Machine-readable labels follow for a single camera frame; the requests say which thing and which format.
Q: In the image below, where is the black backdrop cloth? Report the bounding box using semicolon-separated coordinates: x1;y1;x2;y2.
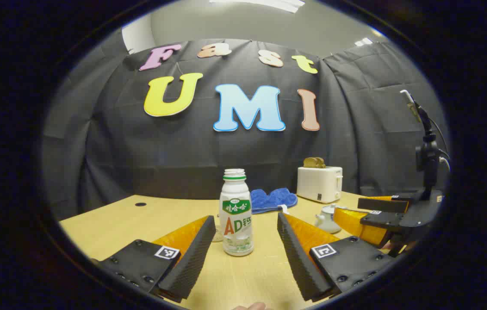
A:
41;28;450;220

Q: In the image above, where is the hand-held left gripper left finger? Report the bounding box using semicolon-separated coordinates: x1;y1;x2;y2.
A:
97;215;217;303

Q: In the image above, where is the white water bottle green label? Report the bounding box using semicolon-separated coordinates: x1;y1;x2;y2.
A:
219;168;254;257

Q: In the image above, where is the black cable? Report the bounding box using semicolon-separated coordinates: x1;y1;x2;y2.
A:
431;118;451;173

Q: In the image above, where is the white porcelain teacup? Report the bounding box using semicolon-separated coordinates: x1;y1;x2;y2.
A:
315;206;343;234

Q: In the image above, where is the blue cloth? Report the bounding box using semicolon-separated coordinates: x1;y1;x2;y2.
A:
250;188;298;215

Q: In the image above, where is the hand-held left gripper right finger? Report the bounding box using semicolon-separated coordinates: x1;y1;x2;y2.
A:
277;211;392;302

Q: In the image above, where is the white toaster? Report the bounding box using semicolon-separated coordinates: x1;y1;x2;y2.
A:
297;166;343;204

